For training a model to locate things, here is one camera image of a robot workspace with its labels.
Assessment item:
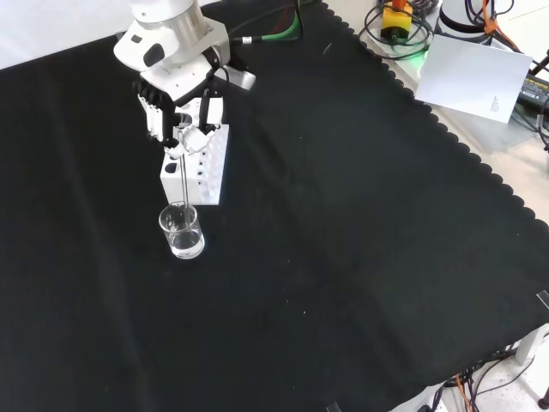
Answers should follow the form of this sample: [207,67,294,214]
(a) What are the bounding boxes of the black power adapter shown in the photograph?
[517,73,549,109]

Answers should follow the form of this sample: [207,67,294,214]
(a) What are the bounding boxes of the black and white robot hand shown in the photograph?
[133,45,233,157]

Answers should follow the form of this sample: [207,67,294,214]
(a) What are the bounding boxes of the black bench cloth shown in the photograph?
[0,0,549,412]

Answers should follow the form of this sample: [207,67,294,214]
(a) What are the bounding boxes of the pale board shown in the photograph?
[414,33,534,125]

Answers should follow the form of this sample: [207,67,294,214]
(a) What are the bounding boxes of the clear glass beaker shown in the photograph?
[158,203,206,260]

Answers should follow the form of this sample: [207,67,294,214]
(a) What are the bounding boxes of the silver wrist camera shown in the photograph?
[220,66,257,92]

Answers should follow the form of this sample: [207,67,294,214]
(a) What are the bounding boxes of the clear glass rod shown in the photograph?
[181,153,191,211]

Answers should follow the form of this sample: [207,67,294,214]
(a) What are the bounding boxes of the green cable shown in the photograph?
[233,0,318,45]

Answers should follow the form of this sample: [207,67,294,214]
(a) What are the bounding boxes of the yellow stop button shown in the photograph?
[380,0,414,41]

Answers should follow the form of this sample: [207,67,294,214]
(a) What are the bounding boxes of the white test tube rack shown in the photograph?
[159,96,231,207]

